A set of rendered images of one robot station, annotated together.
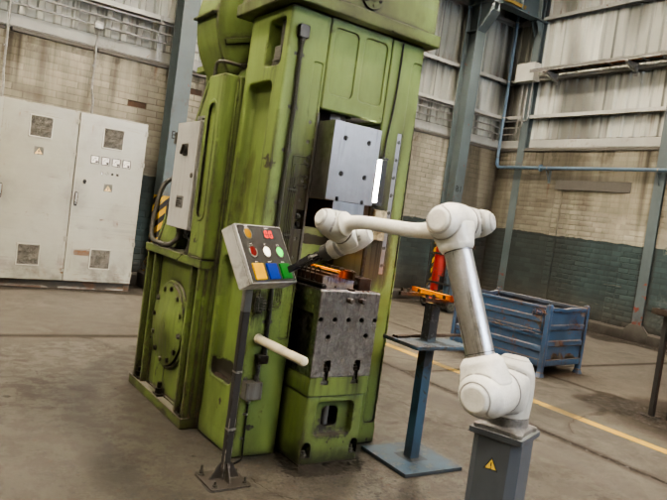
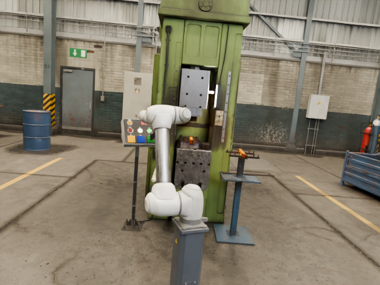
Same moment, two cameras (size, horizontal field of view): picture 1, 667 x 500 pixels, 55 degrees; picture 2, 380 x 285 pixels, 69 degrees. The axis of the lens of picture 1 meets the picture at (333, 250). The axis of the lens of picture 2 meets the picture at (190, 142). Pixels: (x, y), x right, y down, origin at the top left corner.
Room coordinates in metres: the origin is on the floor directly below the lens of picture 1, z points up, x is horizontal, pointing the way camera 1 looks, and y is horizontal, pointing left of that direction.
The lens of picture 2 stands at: (0.78, -1.62, 1.45)
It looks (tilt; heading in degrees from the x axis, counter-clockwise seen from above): 9 degrees down; 32
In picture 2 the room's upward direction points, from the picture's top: 5 degrees clockwise
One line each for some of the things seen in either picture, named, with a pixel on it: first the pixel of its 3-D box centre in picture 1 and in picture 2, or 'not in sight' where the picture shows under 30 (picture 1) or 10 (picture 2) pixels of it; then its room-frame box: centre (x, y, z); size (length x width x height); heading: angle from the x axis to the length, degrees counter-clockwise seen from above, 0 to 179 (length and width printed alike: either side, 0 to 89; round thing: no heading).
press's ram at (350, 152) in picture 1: (337, 165); (197, 89); (3.51, 0.04, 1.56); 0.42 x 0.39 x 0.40; 35
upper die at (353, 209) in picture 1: (325, 209); (191, 111); (3.49, 0.07, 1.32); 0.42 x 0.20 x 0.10; 35
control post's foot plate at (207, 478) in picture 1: (223, 470); (132, 222); (2.93, 0.37, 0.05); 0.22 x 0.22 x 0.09; 35
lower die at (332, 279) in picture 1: (316, 275); (188, 141); (3.49, 0.07, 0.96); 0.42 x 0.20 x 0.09; 35
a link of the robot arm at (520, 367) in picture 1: (510, 384); (190, 201); (2.33, -0.71, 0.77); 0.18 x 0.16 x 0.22; 142
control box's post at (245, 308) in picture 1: (237, 366); (135, 180); (2.93, 0.36, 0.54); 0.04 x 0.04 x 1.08; 35
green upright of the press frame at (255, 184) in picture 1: (261, 231); (165, 122); (3.45, 0.40, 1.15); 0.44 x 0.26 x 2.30; 35
